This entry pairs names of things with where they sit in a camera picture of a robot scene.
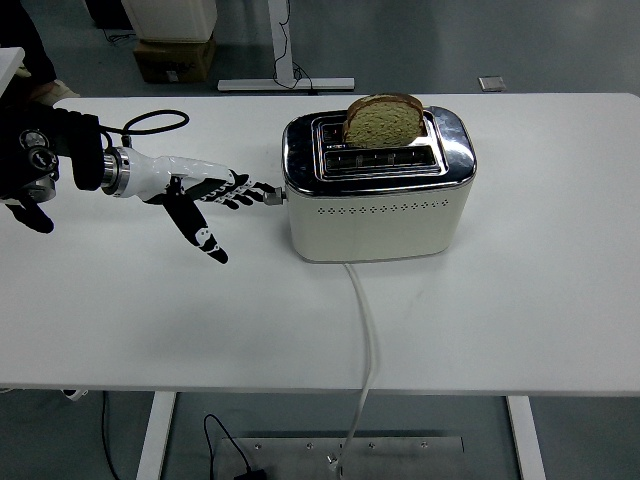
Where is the cream chrome two-slot toaster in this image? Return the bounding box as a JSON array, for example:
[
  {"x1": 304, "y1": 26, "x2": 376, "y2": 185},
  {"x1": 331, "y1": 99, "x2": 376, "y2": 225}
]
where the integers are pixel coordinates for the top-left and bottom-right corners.
[{"x1": 262, "y1": 104, "x2": 477, "y2": 264}]

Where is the black cable with adapter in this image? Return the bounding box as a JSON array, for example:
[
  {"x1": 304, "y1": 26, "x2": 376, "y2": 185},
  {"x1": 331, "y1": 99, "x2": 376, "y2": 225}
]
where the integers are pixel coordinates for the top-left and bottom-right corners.
[{"x1": 202, "y1": 413, "x2": 270, "y2": 480}]

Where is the white toaster power cord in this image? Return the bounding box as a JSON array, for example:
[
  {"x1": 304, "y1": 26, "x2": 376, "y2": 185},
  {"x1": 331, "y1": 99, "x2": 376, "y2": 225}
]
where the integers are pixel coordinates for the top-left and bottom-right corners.
[{"x1": 333, "y1": 262, "x2": 381, "y2": 474}]

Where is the black bulky object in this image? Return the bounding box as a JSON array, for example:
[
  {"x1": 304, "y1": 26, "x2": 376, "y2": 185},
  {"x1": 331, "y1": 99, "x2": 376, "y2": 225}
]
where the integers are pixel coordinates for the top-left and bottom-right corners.
[{"x1": 84, "y1": 0, "x2": 134, "y2": 30}]

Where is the white desk leg with foot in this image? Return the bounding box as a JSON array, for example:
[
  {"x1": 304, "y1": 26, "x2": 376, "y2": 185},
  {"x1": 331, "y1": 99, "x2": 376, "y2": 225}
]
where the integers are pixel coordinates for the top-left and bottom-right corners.
[{"x1": 217, "y1": 0, "x2": 356, "y2": 93}]

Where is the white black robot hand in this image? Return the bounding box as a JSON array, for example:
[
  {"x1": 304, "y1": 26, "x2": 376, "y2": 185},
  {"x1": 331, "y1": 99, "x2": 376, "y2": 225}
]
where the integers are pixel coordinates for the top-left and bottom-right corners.
[{"x1": 127, "y1": 149, "x2": 279, "y2": 265}]

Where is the white side table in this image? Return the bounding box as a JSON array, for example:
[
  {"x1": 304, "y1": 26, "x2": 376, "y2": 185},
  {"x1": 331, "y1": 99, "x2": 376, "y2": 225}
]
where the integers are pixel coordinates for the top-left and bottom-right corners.
[{"x1": 0, "y1": 47, "x2": 25, "y2": 97}]

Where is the thin black hanging cable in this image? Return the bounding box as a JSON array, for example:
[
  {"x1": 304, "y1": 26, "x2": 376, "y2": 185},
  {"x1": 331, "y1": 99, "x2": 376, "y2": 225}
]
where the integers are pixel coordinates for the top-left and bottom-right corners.
[{"x1": 99, "y1": 391, "x2": 124, "y2": 480}]

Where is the brown cardboard box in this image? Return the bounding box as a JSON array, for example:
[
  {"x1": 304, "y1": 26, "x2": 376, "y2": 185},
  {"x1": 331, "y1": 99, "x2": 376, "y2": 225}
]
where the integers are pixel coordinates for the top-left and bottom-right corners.
[{"x1": 133, "y1": 34, "x2": 217, "y2": 84}]

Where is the black cable at desk leg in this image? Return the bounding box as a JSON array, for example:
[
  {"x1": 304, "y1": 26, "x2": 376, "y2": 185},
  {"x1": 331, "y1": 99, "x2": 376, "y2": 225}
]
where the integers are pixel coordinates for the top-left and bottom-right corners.
[{"x1": 272, "y1": 0, "x2": 321, "y2": 96}]

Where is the white box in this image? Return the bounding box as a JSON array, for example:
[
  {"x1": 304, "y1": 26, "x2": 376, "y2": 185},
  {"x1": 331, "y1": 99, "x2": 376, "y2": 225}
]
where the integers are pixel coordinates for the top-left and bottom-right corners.
[{"x1": 119, "y1": 0, "x2": 219, "y2": 44}]

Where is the grey metal plate with screws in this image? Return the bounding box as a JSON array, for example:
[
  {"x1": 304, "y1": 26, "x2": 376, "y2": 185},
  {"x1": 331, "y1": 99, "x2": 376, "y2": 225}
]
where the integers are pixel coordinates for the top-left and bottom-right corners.
[{"x1": 213, "y1": 436, "x2": 465, "y2": 480}]

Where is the white table leg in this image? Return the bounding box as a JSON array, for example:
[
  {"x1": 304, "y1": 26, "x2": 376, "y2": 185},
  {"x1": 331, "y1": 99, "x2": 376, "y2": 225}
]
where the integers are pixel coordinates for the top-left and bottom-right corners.
[
  {"x1": 505, "y1": 395, "x2": 547, "y2": 480},
  {"x1": 135, "y1": 391, "x2": 177, "y2": 480}
]

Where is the person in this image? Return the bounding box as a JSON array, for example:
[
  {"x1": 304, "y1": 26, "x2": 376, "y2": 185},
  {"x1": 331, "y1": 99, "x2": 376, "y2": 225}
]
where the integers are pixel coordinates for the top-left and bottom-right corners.
[{"x1": 0, "y1": 0, "x2": 81, "y2": 105}]

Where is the brown bread slice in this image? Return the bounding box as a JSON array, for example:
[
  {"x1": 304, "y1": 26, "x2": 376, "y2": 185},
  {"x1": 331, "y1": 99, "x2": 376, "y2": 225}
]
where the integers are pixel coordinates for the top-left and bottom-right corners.
[{"x1": 342, "y1": 93, "x2": 426, "y2": 149}]

